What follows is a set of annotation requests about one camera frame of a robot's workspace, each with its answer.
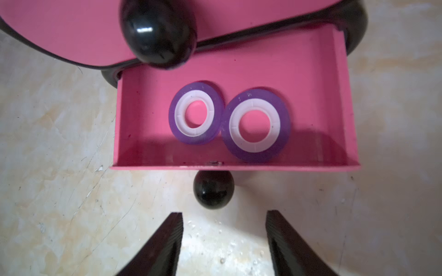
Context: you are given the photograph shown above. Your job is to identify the purple tape roll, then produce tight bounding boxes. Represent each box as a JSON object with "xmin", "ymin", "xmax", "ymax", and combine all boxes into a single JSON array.
[
  {"xmin": 169, "ymin": 82, "xmax": 225, "ymax": 145},
  {"xmin": 221, "ymin": 89, "xmax": 291, "ymax": 163}
]

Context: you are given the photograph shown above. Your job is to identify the black pink drawer cabinet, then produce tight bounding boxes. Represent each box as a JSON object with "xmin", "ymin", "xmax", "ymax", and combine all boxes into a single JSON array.
[{"xmin": 1, "ymin": 1, "xmax": 368, "ymax": 209}]

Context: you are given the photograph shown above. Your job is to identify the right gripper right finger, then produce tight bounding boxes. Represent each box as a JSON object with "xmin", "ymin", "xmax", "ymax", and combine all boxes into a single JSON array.
[{"xmin": 265, "ymin": 210, "xmax": 337, "ymax": 276}]

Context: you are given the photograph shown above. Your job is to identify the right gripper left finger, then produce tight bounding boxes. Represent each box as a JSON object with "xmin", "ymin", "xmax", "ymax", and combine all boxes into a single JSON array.
[{"xmin": 118, "ymin": 212, "xmax": 184, "ymax": 276}]

